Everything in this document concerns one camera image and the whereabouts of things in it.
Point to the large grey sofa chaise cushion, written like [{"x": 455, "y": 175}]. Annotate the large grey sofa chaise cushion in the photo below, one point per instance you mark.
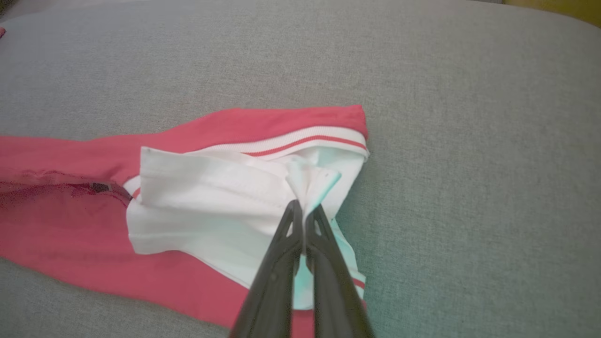
[{"x": 469, "y": 164}]

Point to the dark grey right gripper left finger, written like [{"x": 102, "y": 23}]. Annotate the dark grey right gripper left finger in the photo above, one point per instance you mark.
[{"x": 277, "y": 277}]

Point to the red garment with white trim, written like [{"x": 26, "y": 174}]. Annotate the red garment with white trim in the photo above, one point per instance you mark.
[{"x": 70, "y": 225}]

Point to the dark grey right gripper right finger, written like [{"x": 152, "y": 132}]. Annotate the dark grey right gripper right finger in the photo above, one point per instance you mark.
[{"x": 333, "y": 291}]

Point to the wide yellow sofa backrest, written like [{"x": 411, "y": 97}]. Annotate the wide yellow sofa backrest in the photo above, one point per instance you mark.
[{"x": 558, "y": 9}]

